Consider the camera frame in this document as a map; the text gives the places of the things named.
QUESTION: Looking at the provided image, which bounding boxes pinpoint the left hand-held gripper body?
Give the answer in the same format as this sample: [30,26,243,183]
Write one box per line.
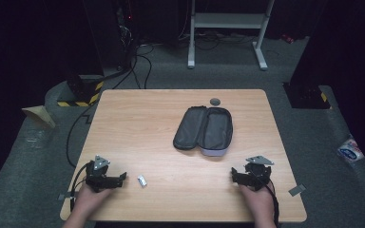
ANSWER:
[85,154,115,193]

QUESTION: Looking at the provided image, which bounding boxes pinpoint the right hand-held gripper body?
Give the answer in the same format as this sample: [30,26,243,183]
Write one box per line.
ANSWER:
[244,154,276,192]

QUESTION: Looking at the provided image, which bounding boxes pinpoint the person's left hand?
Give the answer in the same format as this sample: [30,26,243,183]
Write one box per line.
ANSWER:
[73,182,114,220]

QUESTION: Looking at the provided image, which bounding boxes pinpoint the person's right hand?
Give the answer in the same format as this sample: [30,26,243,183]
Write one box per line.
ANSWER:
[238,183,278,223]

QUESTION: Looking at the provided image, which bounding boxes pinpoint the small silver object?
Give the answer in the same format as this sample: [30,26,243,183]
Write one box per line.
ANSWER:
[136,174,148,189]

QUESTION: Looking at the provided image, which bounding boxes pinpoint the grey tape strip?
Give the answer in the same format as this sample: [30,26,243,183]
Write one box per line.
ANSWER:
[287,183,307,198]
[57,191,77,201]

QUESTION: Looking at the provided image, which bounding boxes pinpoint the open grey pencil case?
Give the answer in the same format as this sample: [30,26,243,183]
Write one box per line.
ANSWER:
[172,105,235,158]

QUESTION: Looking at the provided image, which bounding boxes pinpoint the black base yellow striped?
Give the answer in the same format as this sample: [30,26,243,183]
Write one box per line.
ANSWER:
[282,82,333,111]
[56,74,106,108]

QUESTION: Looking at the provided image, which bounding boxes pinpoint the beige cardboard piece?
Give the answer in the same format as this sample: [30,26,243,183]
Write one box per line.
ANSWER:
[21,104,57,129]

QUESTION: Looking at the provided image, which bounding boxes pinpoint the blue white packet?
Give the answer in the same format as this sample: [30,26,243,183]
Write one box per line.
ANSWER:
[336,137,365,163]

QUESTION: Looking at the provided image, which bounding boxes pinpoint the small red object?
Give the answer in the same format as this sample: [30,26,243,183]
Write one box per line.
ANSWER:
[280,33,296,45]

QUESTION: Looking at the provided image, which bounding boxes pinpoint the black computer tower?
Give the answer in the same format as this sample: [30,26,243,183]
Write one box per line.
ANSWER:
[103,0,141,72]

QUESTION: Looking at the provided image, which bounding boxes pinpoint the white metal stand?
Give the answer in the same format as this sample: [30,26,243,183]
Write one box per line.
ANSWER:
[186,0,276,71]

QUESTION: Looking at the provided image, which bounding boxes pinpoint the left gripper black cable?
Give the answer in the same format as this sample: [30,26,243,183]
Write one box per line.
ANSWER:
[68,161,93,213]

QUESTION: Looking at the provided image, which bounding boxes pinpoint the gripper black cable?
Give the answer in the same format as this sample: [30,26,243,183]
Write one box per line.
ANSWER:
[265,179,281,228]
[68,161,93,213]

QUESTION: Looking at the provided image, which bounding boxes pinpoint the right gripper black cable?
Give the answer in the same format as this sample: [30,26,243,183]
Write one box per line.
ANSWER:
[265,179,281,228]

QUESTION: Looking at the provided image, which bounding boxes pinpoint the black floor cable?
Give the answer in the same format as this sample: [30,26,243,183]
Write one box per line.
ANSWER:
[65,100,100,169]

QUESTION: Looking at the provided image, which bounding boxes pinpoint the bundle of black floor cables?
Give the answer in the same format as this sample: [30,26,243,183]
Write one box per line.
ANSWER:
[110,42,156,90]

